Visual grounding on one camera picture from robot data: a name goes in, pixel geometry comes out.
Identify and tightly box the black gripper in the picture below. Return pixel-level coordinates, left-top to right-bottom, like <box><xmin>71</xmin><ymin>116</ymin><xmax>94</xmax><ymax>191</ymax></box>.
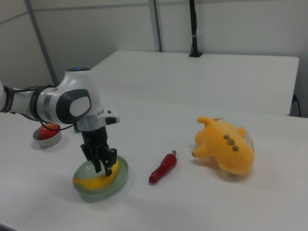
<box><xmin>80</xmin><ymin>127</ymin><xmax>118</xmax><ymax>177</ymax></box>

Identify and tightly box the yellow toy banana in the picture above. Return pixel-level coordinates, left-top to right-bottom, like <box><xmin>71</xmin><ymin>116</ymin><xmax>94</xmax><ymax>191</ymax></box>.
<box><xmin>73</xmin><ymin>160</ymin><xmax>120</xmax><ymax>191</ymax></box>

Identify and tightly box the pale green plastic plate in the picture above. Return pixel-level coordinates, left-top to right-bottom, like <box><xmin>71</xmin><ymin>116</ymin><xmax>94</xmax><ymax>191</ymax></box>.
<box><xmin>73</xmin><ymin>155</ymin><xmax>129</xmax><ymax>197</ymax></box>

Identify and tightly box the small metal bowl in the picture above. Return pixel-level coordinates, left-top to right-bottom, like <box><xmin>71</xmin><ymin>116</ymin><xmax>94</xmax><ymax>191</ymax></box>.
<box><xmin>32</xmin><ymin>124</ymin><xmax>62</xmax><ymax>148</ymax></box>

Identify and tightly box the red toy chili pepper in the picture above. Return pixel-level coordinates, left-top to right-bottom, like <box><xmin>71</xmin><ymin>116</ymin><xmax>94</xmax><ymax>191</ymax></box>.
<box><xmin>148</xmin><ymin>150</ymin><xmax>178</xmax><ymax>185</ymax></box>

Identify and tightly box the red toy apple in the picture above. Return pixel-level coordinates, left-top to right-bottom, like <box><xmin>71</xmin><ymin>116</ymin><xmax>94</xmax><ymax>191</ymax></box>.
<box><xmin>39</xmin><ymin>123</ymin><xmax>60</xmax><ymax>140</ymax></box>

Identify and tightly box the orange plush toy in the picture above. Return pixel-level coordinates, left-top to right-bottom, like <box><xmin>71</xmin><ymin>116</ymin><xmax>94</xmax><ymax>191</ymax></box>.
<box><xmin>192</xmin><ymin>116</ymin><xmax>255</xmax><ymax>176</ymax></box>

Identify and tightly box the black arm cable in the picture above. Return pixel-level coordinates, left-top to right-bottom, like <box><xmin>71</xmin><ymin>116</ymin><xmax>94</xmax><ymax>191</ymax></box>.
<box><xmin>11</xmin><ymin>85</ymin><xmax>77</xmax><ymax>132</ymax></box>

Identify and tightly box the grey partition post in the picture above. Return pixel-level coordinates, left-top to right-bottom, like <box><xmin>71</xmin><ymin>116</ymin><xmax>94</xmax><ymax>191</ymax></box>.
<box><xmin>24</xmin><ymin>0</ymin><xmax>59</xmax><ymax>86</ymax></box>
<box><xmin>153</xmin><ymin>0</ymin><xmax>166</xmax><ymax>52</ymax></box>

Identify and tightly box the black camera pole with base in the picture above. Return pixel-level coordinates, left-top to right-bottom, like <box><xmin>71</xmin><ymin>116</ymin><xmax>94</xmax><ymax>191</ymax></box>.
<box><xmin>188</xmin><ymin>0</ymin><xmax>204</xmax><ymax>58</ymax></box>

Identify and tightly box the black wall cable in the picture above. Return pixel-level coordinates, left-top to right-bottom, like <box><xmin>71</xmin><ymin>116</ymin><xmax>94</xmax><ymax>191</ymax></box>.
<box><xmin>292</xmin><ymin>93</ymin><xmax>301</xmax><ymax>117</ymax></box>

